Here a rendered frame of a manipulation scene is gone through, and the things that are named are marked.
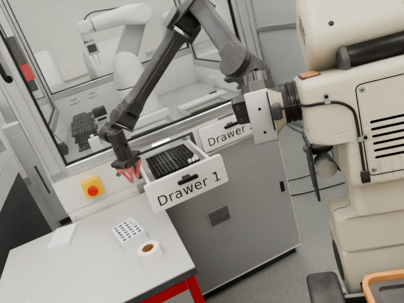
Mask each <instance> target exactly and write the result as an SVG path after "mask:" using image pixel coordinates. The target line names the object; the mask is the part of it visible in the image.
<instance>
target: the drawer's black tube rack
mask: <svg viewBox="0 0 404 303"><path fill-rule="evenodd" d="M193 157H194V153H193V152H191V151H190V149H188V148H187V146H185V145H184V144H181V145H178V146H176V147H173V148H171V149H169V150H166V151H163V152H162V153H159V154H156V155H154V156H152V157H149V158H147V159H146V161H147V163H148V167H149V169H150V171H151V172H152V174H153V176H154V177H155V179H156V180H157V178H156V175H159V174H161V173H163V172H166V171H168V170H170V169H173V168H175V167H178V166H179V165H182V164H185V163H187V162H188V159H191V158H193ZM191 160H192V159H191ZM188 166H190V165H188ZM188 166H187V167H188ZM184 168H186V167H184ZM184 168H181V169H184ZM181 169H179V170H181ZM179 170H177V171H179ZM175 172H176V171H175ZM175 172H172V173H175ZM172 173H170V174H172ZM167 175H169V174H167ZM167 175H166V176H167ZM163 177H165V176H163ZM160 178H162V177H160ZM160 178H158V179H160Z"/></svg>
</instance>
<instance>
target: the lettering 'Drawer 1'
mask: <svg viewBox="0 0 404 303"><path fill-rule="evenodd" d="M213 174H215V175H216V179H217V180H216V181H218V180H220V179H218V176H217V174H216V172H214V173H213ZM197 183H200V184H199V185H197V186H200V185H201V182H197ZM197 183H196V184H197ZM196 184H195V188H196V189H201V188H202V187H200V188H197V186H196ZM188 189H189V190H190V188H189V187H188V186H187V192H186V191H185V189H184V188H183V190H184V191H185V192H186V194H188ZM190 191H191V192H192V185H191V190H190ZM176 192H180V193H178V194H177V195H179V194H181V195H180V197H181V196H183V195H182V192H181V191H176ZM176 192H175V193H176ZM177 195H176V198H180V197H177ZM159 197H165V198H166V202H165V203H164V204H166V203H167V201H168V199H167V197H166V196H165V195H161V196H159ZM159 197H157V198H158V201H159V204H160V205H161V206H162V205H164V204H161V202H160V199H159Z"/></svg>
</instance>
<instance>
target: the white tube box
mask: <svg viewBox="0 0 404 303"><path fill-rule="evenodd" d="M132 221H134V222H135V225H132V224H131V222H132ZM111 231H112V233H113V235H114V237H115V238H116V239H117V241H118V242H119V244H120V245H121V246H122V247H123V249H124V250H125V251H126V252H128V251H130V250H131V249H133V248H134V247H136V246H138V245H139V244H141V243H143V242H144V241H146V240H147V239H148V237H147V234H146V232H145V230H144V229H143V228H142V227H141V226H140V225H139V224H138V223H137V222H136V221H135V220H134V219H133V218H132V217H131V221H130V222H129V221H128V220H126V221H124V222H122V223H121V224H119V225H117V226H115V227H114V228H112V229H111Z"/></svg>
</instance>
